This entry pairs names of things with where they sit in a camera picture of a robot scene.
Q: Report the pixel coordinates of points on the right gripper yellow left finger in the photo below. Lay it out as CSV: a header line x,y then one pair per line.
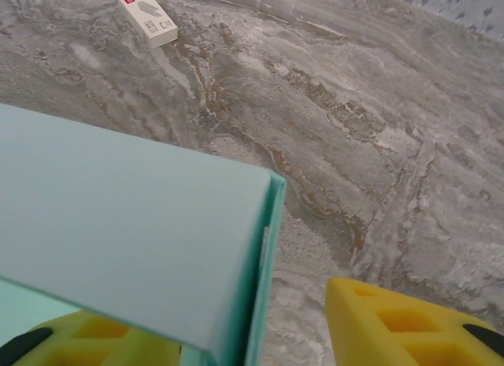
x,y
145,348

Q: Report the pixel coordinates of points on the small white box red label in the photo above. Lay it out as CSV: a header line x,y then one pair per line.
x,y
151,19

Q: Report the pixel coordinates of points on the light blue paper box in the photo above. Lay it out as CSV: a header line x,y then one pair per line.
x,y
138,224

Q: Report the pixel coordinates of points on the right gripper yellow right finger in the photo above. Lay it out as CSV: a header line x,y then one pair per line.
x,y
354,322

